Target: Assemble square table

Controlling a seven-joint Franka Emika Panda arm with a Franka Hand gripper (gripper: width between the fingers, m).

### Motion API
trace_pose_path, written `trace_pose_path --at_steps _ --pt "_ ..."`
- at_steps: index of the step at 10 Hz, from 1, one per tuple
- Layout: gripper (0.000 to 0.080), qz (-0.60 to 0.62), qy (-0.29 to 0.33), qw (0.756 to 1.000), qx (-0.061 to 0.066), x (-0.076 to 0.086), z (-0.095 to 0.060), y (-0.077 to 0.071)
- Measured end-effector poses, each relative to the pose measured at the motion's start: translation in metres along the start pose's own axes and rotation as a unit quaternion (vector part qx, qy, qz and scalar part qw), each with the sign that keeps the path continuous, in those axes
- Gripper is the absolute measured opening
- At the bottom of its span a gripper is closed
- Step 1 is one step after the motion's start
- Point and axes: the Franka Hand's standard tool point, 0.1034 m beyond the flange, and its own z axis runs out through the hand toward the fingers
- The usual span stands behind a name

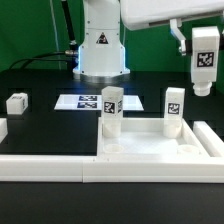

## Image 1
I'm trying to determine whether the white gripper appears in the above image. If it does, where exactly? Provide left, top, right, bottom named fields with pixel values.
left=120, top=0, right=224, bottom=56

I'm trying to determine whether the white square table top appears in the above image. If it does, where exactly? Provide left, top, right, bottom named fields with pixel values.
left=97, top=118, right=209, bottom=157

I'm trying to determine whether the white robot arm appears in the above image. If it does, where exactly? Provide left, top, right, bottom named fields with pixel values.
left=73, top=0, right=224, bottom=82

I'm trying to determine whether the white sheet with markers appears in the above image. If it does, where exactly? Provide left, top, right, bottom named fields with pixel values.
left=54, top=94, right=144, bottom=111

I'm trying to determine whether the white U-shaped obstacle fence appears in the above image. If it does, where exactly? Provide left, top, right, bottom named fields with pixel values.
left=0, top=121, right=224, bottom=183

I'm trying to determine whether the black cable bundle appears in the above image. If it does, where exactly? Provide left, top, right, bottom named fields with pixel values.
left=8, top=0, right=80, bottom=70

